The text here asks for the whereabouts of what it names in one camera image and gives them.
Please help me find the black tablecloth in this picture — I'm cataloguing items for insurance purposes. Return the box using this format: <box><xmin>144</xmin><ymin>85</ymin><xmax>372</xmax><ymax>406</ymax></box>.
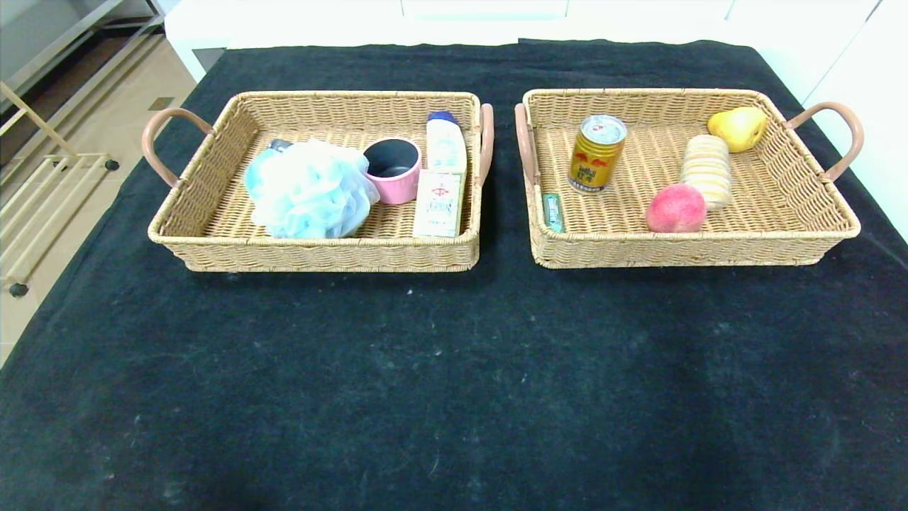
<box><xmin>0</xmin><ymin>39</ymin><xmax>908</xmax><ymax>511</ymax></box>

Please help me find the yellow pear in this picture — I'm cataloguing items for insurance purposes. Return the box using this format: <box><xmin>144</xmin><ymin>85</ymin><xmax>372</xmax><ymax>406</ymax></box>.
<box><xmin>707</xmin><ymin>106</ymin><xmax>769</xmax><ymax>153</ymax></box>

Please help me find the light blue mesh bath pouf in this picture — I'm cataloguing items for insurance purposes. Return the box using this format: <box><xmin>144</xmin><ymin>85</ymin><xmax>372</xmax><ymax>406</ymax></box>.
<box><xmin>243</xmin><ymin>138</ymin><xmax>380</xmax><ymax>240</ymax></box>

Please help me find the white bottle with blue cap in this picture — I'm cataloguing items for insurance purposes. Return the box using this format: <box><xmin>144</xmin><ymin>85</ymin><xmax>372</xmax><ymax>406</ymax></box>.
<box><xmin>426</xmin><ymin>110</ymin><xmax>469</xmax><ymax>175</ymax></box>

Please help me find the pink peach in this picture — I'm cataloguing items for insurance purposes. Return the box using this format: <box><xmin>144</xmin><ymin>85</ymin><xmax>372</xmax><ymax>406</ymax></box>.
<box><xmin>646</xmin><ymin>183</ymin><xmax>709</xmax><ymax>233</ymax></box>

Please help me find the beige card box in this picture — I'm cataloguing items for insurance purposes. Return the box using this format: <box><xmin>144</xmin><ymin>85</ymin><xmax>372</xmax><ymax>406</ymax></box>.
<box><xmin>413</xmin><ymin>169</ymin><xmax>465</xmax><ymax>238</ymax></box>

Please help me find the ridged beige bread roll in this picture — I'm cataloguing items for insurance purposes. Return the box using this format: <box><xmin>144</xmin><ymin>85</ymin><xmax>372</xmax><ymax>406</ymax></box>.
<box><xmin>679</xmin><ymin>134</ymin><xmax>733</xmax><ymax>211</ymax></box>

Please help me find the white cabinet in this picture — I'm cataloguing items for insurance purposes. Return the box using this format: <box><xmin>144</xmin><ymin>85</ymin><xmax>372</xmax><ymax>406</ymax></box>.
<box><xmin>163</xmin><ymin>0</ymin><xmax>781</xmax><ymax>50</ymax></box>

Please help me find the small green tube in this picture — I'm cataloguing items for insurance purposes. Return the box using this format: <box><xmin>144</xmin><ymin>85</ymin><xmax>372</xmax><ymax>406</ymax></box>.
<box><xmin>542</xmin><ymin>192</ymin><xmax>565</xmax><ymax>233</ymax></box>

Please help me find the wooden slatted rack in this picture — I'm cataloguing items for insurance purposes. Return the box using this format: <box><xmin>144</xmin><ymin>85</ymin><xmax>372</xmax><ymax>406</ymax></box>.
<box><xmin>0</xmin><ymin>82</ymin><xmax>120</xmax><ymax>297</ymax></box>

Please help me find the grey shelf unit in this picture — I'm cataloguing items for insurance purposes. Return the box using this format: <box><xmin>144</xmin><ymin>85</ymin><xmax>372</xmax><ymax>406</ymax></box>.
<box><xmin>0</xmin><ymin>0</ymin><xmax>167</xmax><ymax>97</ymax></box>

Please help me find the pink mug with dark inside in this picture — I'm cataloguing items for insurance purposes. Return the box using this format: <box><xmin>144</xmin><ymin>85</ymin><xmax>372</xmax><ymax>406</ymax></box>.
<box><xmin>362</xmin><ymin>138</ymin><xmax>422</xmax><ymax>206</ymax></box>

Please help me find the gold energy drink can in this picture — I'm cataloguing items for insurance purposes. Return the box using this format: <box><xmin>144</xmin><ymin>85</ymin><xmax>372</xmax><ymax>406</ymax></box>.
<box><xmin>567</xmin><ymin>114</ymin><xmax>629</xmax><ymax>194</ymax></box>

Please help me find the wicker basket with brown handles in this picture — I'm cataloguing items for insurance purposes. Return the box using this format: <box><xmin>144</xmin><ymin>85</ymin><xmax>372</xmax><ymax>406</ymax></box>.
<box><xmin>514</xmin><ymin>88</ymin><xmax>865</xmax><ymax>269</ymax></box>
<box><xmin>142</xmin><ymin>90</ymin><xmax>494</xmax><ymax>273</ymax></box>

